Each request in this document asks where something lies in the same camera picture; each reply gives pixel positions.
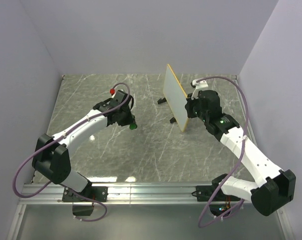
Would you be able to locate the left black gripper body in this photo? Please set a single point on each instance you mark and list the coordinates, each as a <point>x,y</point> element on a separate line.
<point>126,117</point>

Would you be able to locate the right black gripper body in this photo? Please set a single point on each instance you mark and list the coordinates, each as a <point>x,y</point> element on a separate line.
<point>194,109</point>

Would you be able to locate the green whiteboard eraser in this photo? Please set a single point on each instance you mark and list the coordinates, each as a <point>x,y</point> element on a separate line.
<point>133,126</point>

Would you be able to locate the orange framed whiteboard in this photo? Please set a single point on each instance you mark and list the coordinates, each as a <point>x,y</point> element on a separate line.
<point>176,97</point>

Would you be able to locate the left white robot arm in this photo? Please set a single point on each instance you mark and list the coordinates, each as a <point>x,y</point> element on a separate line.
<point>54,152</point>

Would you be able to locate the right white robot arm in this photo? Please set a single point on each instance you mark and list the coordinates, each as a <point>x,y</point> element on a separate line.
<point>255,178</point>

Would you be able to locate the black right whiteboard stand foot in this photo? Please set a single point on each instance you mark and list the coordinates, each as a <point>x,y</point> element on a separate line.
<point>173,120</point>

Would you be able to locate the black whiteboard stand foot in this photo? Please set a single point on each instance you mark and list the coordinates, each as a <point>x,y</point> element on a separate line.
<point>161,100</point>
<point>173,120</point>

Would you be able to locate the black left whiteboard stand foot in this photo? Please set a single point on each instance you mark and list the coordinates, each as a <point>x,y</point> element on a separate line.
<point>161,100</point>

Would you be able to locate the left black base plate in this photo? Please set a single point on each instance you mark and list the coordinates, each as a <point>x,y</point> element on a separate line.
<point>98,193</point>

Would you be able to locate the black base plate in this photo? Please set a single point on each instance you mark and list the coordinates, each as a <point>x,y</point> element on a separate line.
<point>204,192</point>
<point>98,193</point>

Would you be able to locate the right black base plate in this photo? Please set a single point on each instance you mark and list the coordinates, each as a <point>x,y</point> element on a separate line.
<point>204,192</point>

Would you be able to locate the aluminium mounting rail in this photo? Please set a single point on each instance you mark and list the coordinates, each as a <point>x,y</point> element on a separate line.
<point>126,193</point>

